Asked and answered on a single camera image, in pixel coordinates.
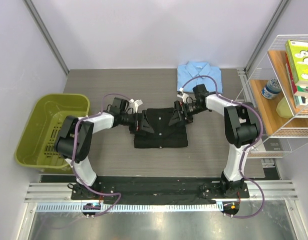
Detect pale green plastic object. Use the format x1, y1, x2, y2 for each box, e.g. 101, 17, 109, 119
276, 97, 293, 119

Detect olive green plastic basket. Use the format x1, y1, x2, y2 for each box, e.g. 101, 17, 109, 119
15, 93, 90, 174

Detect stacked books under green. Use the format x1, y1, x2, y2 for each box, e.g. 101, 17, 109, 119
285, 53, 308, 109

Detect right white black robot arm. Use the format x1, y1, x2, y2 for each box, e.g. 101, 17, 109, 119
169, 84, 262, 198

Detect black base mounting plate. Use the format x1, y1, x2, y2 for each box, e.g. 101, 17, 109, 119
40, 174, 251, 206

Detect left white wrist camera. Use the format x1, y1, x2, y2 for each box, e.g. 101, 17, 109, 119
129, 99, 143, 113

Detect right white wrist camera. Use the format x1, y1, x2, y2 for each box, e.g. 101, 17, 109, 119
177, 88, 190, 103

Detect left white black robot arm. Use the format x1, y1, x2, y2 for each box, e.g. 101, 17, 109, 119
54, 97, 154, 200

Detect white wire shelf rack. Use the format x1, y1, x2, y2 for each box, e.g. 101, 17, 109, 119
236, 34, 308, 159

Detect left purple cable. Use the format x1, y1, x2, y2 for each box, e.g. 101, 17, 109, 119
51, 93, 134, 230

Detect black long sleeve shirt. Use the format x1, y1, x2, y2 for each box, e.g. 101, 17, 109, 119
134, 107, 188, 149

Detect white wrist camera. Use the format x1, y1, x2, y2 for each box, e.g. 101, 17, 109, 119
177, 88, 190, 103
129, 99, 143, 113

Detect slotted white cable duct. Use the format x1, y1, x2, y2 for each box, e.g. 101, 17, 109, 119
36, 202, 223, 213

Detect green book on top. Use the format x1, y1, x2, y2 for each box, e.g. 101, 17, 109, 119
285, 39, 308, 87

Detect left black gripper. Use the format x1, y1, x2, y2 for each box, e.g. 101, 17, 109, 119
120, 110, 154, 136

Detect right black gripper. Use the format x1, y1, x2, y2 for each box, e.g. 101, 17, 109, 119
168, 100, 206, 127

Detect folded light blue shirt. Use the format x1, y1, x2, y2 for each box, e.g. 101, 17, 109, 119
177, 61, 223, 94

